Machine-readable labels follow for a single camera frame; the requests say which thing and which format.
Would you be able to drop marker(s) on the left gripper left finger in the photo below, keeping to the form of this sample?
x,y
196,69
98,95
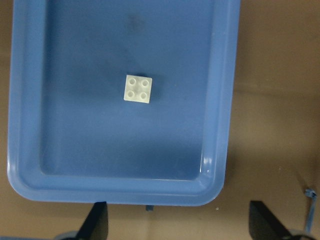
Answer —
x,y
95,226

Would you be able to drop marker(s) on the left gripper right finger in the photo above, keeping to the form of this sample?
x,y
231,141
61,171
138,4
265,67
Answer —
x,y
264,225

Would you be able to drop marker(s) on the white block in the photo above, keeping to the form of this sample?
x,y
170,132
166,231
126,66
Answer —
x,y
137,89

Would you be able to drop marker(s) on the blue plastic tray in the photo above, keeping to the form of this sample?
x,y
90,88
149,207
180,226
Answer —
x,y
71,135

